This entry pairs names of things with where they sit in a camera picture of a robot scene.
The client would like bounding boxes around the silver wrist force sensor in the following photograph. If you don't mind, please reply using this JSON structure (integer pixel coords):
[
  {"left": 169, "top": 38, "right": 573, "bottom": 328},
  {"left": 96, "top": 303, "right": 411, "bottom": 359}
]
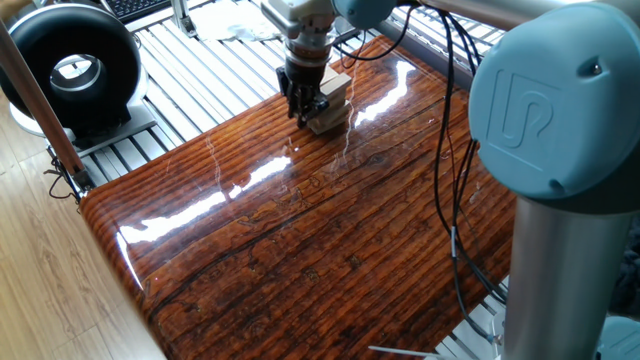
[{"left": 283, "top": 18, "right": 335, "bottom": 66}]

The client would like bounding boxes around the white crumpled cloth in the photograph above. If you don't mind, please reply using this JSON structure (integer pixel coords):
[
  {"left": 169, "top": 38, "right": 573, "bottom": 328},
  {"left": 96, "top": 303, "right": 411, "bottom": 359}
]
[{"left": 189, "top": 0, "right": 284, "bottom": 44}]

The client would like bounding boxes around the black keyboard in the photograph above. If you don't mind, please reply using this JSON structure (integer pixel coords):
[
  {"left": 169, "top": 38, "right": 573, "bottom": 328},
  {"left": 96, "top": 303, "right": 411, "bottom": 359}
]
[{"left": 102, "top": 0, "right": 171, "bottom": 24}]

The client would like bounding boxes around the grey aluminium rail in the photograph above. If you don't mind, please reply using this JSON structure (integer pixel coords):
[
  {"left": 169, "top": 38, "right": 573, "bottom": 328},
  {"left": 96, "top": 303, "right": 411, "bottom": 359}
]
[{"left": 374, "top": 18, "right": 476, "bottom": 92}]

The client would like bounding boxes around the white printed wrist mount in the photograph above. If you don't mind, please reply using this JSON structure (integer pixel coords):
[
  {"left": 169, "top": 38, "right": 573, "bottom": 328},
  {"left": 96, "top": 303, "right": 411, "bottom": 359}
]
[{"left": 259, "top": 0, "right": 337, "bottom": 40}]

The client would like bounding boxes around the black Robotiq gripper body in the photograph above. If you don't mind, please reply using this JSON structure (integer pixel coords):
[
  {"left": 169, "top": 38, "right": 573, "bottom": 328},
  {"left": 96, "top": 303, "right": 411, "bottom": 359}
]
[{"left": 283, "top": 57, "right": 329, "bottom": 90}]

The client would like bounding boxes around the wooden Jenga tower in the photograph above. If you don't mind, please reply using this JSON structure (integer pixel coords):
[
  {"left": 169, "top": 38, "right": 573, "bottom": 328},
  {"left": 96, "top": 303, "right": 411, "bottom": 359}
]
[{"left": 305, "top": 64, "right": 354, "bottom": 136}]

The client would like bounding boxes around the black cable bundle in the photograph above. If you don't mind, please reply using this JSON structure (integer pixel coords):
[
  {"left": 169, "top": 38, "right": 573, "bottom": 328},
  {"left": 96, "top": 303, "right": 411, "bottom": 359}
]
[{"left": 430, "top": 7, "right": 509, "bottom": 306}]

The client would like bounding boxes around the brown wooden pole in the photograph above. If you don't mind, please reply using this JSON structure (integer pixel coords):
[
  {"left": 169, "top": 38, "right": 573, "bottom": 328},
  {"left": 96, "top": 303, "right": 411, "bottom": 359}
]
[{"left": 0, "top": 19, "right": 95, "bottom": 191}]

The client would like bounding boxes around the black ring fan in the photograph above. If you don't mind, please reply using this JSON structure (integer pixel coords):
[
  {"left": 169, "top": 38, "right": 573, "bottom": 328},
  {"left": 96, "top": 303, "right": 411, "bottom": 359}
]
[{"left": 0, "top": 2, "right": 157, "bottom": 151}]

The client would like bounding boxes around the short aluminium profile post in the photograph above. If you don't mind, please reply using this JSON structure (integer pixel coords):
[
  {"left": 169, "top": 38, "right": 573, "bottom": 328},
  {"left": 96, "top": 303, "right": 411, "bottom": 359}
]
[{"left": 169, "top": 0, "right": 199, "bottom": 39}]

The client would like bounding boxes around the wood grain table cover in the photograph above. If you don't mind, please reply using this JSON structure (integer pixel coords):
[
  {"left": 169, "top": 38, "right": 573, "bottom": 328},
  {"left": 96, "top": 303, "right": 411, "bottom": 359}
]
[{"left": 79, "top": 34, "right": 519, "bottom": 360}]

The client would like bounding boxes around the black cable with metal connector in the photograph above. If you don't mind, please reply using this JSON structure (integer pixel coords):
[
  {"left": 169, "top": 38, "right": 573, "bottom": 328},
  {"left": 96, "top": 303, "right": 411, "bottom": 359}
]
[{"left": 447, "top": 139, "right": 504, "bottom": 347}]

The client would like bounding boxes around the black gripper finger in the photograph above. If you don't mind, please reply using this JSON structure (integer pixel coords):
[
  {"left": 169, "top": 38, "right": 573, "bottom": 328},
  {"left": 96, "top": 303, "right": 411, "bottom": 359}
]
[
  {"left": 275, "top": 66, "right": 302, "bottom": 119},
  {"left": 297, "top": 84, "right": 331, "bottom": 130}
]

